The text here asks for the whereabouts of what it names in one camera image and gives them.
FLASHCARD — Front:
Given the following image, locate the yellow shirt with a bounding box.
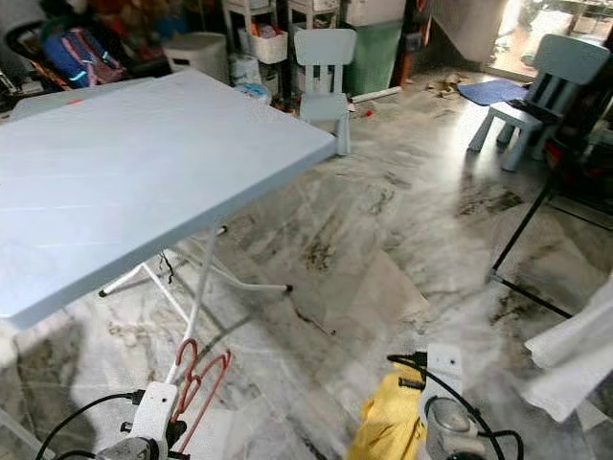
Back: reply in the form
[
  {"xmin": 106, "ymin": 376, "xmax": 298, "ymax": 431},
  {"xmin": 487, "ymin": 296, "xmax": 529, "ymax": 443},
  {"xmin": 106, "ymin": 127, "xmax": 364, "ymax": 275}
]
[{"xmin": 348, "ymin": 362, "xmax": 427, "ymax": 460}]

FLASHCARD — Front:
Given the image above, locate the white shirt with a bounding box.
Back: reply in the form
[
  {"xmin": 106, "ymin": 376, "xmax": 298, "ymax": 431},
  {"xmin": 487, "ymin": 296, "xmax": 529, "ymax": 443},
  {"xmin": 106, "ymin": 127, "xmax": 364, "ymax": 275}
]
[{"xmin": 522, "ymin": 278, "xmax": 613, "ymax": 423}]

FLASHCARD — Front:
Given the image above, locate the pale blue folding table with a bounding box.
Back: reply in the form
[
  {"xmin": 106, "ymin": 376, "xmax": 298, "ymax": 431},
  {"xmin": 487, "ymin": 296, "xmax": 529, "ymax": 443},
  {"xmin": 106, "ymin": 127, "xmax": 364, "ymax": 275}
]
[{"xmin": 0, "ymin": 69, "xmax": 336, "ymax": 384}]

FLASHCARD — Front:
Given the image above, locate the white tube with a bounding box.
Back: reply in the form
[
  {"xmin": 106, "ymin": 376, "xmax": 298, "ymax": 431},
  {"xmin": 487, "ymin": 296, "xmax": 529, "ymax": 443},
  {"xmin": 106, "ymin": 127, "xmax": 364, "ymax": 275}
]
[{"xmin": 350, "ymin": 86, "xmax": 403, "ymax": 104}]

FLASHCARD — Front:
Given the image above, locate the blue floor mat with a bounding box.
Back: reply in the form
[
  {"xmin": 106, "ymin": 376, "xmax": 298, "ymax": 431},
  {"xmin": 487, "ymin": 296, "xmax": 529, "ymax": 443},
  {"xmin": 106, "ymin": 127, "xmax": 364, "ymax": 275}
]
[{"xmin": 457, "ymin": 79, "xmax": 533, "ymax": 106}]

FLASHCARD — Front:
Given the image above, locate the pale plastic child chair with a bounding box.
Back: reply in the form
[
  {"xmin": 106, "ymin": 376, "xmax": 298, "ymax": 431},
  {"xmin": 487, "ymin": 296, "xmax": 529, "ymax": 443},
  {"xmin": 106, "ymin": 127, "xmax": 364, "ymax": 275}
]
[
  {"xmin": 292, "ymin": 29, "xmax": 355, "ymax": 156},
  {"xmin": 467, "ymin": 34, "xmax": 612, "ymax": 173}
]

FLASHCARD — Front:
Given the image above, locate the small pale table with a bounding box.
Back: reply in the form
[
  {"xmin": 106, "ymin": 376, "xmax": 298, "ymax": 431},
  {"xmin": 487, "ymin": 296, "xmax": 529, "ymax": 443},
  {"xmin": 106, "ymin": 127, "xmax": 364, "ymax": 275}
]
[{"xmin": 10, "ymin": 77, "xmax": 154, "ymax": 121}]

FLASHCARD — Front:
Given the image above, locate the white storage shelf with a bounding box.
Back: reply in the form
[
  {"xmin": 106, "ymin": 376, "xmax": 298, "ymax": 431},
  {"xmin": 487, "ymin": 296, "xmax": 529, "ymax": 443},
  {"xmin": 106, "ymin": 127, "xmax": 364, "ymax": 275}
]
[{"xmin": 220, "ymin": 0, "xmax": 341, "ymax": 92}]

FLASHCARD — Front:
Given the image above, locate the white storage box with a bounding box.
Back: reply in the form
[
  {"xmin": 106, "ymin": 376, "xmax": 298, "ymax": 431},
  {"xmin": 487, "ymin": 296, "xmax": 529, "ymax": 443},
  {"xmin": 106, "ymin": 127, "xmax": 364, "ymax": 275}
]
[{"xmin": 340, "ymin": 0, "xmax": 405, "ymax": 27}]

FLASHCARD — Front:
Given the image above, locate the grey lidded bin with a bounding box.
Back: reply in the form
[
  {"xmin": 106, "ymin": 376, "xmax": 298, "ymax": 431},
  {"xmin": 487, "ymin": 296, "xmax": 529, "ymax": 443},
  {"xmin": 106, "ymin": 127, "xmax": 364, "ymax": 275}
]
[{"xmin": 163, "ymin": 32, "xmax": 229, "ymax": 85}]

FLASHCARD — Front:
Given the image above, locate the blue backpack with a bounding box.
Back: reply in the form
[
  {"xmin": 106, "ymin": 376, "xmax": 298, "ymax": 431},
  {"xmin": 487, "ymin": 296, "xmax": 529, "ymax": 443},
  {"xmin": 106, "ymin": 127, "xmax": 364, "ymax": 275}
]
[{"xmin": 48, "ymin": 27, "xmax": 127, "ymax": 89}]

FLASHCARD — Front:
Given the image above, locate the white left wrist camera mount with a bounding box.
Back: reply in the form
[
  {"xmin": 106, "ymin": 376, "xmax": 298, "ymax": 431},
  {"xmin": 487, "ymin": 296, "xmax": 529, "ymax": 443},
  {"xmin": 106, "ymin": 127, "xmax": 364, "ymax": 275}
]
[{"xmin": 129, "ymin": 381, "xmax": 181, "ymax": 460}]

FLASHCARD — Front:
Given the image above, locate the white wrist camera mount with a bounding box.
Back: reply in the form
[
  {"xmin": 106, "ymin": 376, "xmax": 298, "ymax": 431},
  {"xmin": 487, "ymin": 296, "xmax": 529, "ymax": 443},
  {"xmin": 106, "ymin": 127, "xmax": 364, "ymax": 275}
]
[
  {"xmin": 421, "ymin": 345, "xmax": 465, "ymax": 403},
  {"xmin": 129, "ymin": 381, "xmax": 181, "ymax": 460}
]

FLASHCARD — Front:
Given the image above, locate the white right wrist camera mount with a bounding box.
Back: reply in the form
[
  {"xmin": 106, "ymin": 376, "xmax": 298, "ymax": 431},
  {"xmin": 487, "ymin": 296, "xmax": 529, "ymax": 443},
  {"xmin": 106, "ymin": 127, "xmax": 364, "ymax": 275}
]
[{"xmin": 421, "ymin": 345, "xmax": 465, "ymax": 403}]

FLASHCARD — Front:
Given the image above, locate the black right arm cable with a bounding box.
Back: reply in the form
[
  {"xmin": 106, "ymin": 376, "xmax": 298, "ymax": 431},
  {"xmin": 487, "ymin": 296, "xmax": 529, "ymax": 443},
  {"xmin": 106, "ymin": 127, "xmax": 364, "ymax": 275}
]
[{"xmin": 388, "ymin": 355, "xmax": 528, "ymax": 460}]

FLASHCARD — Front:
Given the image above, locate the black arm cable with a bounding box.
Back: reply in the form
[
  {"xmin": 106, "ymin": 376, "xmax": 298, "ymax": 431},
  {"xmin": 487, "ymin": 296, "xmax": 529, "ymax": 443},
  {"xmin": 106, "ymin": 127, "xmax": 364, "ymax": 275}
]
[
  {"xmin": 36, "ymin": 391, "xmax": 145, "ymax": 460},
  {"xmin": 388, "ymin": 355, "xmax": 528, "ymax": 460}
]

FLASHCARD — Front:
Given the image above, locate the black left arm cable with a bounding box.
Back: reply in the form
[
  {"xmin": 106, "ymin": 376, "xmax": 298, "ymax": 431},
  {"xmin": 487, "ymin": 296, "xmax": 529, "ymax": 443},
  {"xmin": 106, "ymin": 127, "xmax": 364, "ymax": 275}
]
[{"xmin": 36, "ymin": 391, "xmax": 145, "ymax": 460}]

